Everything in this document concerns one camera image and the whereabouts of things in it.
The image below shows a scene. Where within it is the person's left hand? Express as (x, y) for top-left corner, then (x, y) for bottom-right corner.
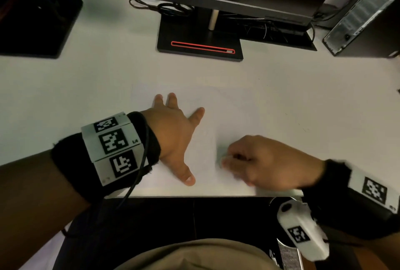
(140, 92), (206, 187)

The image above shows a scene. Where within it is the person's right hand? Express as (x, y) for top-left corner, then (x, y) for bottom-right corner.
(221, 135), (326, 191)

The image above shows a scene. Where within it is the white paper sheet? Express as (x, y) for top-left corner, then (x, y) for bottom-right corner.
(131, 85), (266, 197)

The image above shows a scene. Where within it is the person's left forearm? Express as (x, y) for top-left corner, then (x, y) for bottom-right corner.
(0, 149), (91, 270)

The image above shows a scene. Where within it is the person's khaki clothing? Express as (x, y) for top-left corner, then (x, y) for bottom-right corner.
(114, 238), (282, 270)

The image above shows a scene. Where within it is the white three-marker block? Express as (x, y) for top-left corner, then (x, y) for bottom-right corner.
(81, 112), (149, 187)

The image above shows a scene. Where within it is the white single-marker block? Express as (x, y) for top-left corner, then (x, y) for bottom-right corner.
(347, 166), (400, 214)

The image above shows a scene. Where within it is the black monitor stand red slot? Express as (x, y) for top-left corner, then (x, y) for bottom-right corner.
(157, 7), (244, 62)

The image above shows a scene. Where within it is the black flat stand base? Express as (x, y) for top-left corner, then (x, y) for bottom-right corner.
(0, 0), (83, 60)

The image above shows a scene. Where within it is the black desktop computer tower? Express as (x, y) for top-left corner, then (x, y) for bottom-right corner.
(322, 0), (400, 58)

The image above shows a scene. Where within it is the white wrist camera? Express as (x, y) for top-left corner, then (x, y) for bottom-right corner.
(276, 199), (330, 262)

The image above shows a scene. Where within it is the coiled black cable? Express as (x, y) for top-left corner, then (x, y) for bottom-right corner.
(129, 0), (194, 17)

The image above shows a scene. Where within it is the black plug with cable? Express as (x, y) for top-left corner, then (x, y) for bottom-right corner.
(312, 4), (340, 28)

